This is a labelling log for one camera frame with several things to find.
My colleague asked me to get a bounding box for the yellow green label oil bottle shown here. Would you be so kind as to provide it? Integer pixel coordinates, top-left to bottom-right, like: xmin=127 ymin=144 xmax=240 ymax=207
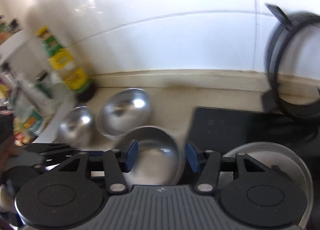
xmin=36 ymin=26 xmax=95 ymax=103

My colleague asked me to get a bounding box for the white two-tier rotating rack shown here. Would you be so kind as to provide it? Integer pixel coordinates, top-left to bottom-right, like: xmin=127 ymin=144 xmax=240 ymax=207
xmin=1 ymin=30 xmax=75 ymax=143

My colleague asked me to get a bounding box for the black glass stove top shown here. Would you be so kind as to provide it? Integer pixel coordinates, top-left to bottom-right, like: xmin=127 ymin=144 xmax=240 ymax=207
xmin=187 ymin=107 xmax=319 ymax=184

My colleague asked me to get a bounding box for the clear bottle green label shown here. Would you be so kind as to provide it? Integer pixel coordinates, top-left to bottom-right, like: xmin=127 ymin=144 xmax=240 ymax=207
xmin=10 ymin=80 xmax=55 ymax=136

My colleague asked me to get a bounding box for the black stove pan support ring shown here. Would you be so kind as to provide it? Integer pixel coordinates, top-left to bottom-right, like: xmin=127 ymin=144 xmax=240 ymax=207
xmin=261 ymin=3 xmax=320 ymax=119

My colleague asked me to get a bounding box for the steel bowl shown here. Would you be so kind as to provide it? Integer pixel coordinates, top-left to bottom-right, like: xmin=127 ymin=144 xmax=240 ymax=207
xmin=96 ymin=88 xmax=152 ymax=139
xmin=56 ymin=106 xmax=94 ymax=148
xmin=116 ymin=125 xmax=184 ymax=186

